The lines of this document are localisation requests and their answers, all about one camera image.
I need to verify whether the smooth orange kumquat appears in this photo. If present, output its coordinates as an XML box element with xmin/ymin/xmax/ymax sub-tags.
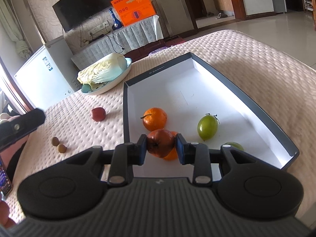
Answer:
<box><xmin>163</xmin><ymin>131</ymin><xmax>178</xmax><ymax>161</ymax></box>

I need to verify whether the large green jujube fruit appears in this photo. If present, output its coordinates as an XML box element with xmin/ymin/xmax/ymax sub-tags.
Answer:
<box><xmin>197</xmin><ymin>113</ymin><xmax>219</xmax><ymax>141</ymax></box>

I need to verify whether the dark red persimmon fruit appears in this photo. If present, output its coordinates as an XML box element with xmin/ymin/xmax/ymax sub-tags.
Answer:
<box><xmin>146</xmin><ymin>129</ymin><xmax>175</xmax><ymax>158</ymax></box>

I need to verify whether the small green jujube fruit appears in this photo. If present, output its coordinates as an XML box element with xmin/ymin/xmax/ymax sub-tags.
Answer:
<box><xmin>225</xmin><ymin>142</ymin><xmax>244</xmax><ymax>151</ymax></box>

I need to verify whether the stemmed orange mandarin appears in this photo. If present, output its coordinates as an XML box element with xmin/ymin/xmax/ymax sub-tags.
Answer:
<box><xmin>141</xmin><ymin>108</ymin><xmax>168</xmax><ymax>132</ymax></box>

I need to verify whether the brown round longan fruit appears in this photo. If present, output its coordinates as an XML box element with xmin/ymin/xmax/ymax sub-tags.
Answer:
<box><xmin>51</xmin><ymin>136</ymin><xmax>60</xmax><ymax>147</ymax></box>

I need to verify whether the red jujube fruit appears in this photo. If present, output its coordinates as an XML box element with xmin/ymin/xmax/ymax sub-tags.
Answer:
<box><xmin>91</xmin><ymin>107</ymin><xmax>106</xmax><ymax>122</ymax></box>

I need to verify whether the smartphone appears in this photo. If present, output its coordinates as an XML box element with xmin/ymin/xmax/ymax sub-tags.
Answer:
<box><xmin>0</xmin><ymin>159</ymin><xmax>13</xmax><ymax>198</ymax></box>

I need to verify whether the grey cardboard box tray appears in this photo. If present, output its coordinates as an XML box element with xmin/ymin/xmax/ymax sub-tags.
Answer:
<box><xmin>123</xmin><ymin>53</ymin><xmax>299</xmax><ymax>170</ymax></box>

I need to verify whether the white chest freezer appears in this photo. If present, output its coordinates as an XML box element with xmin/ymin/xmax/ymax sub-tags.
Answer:
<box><xmin>14</xmin><ymin>36</ymin><xmax>81</xmax><ymax>110</ymax></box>

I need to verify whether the light blue ceramic plate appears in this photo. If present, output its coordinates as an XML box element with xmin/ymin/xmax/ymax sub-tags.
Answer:
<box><xmin>81</xmin><ymin>58</ymin><xmax>132</xmax><ymax>95</ymax></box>

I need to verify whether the napa cabbage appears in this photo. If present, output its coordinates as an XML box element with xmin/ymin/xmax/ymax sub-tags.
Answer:
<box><xmin>77</xmin><ymin>53</ymin><xmax>127</xmax><ymax>86</ymax></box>

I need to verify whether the pink quilted table cover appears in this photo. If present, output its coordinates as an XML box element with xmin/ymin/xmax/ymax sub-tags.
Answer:
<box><xmin>7</xmin><ymin>30</ymin><xmax>315</xmax><ymax>221</ymax></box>

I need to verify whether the purple detergent bottle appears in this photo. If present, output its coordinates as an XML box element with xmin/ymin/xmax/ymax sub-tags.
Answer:
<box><xmin>148</xmin><ymin>46</ymin><xmax>168</xmax><ymax>56</ymax></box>

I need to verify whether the cloth covered tv cabinet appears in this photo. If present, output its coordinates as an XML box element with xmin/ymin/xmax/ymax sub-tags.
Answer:
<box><xmin>71</xmin><ymin>14</ymin><xmax>163</xmax><ymax>70</ymax></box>

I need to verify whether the blue glass bottle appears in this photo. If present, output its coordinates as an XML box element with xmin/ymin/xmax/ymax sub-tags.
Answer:
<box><xmin>109</xmin><ymin>8</ymin><xmax>123</xmax><ymax>31</ymax></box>

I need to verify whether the orange gift box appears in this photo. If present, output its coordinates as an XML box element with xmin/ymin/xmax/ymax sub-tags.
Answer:
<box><xmin>111</xmin><ymin>0</ymin><xmax>156</xmax><ymax>26</ymax></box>

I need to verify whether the black flat television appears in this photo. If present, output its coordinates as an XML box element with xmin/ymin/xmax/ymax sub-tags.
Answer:
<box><xmin>53</xmin><ymin>0</ymin><xmax>112</xmax><ymax>32</ymax></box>

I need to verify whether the black power cable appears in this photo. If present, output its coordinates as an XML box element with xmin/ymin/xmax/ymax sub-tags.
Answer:
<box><xmin>104</xmin><ymin>30</ymin><xmax>125</xmax><ymax>54</ymax></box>

